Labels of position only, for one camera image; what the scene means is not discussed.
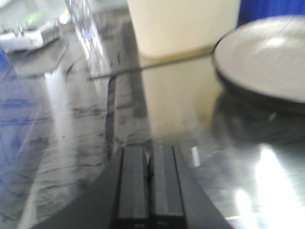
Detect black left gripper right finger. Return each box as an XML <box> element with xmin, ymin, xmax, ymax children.
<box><xmin>149</xmin><ymin>145</ymin><xmax>232</xmax><ymax>229</ymax></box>

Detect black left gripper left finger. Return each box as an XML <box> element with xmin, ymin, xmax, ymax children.
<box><xmin>34</xmin><ymin>146</ymin><xmax>150</xmax><ymax>229</ymax></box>

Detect beige plate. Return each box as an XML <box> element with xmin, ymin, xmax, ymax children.
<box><xmin>212</xmin><ymin>15</ymin><xmax>305</xmax><ymax>114</ymax></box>

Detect cream plastic bin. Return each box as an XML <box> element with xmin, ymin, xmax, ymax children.
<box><xmin>127</xmin><ymin>0</ymin><xmax>241</xmax><ymax>59</ymax></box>

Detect clear water bottle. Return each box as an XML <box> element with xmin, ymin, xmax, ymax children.
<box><xmin>65</xmin><ymin>0</ymin><xmax>107</xmax><ymax>75</ymax></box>

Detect grey handheld device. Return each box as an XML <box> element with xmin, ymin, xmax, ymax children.
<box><xmin>0</xmin><ymin>21</ymin><xmax>61</xmax><ymax>52</ymax></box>

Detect large blue plastic crate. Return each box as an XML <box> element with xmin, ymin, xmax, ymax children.
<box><xmin>237</xmin><ymin>0</ymin><xmax>305</xmax><ymax>26</ymax></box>

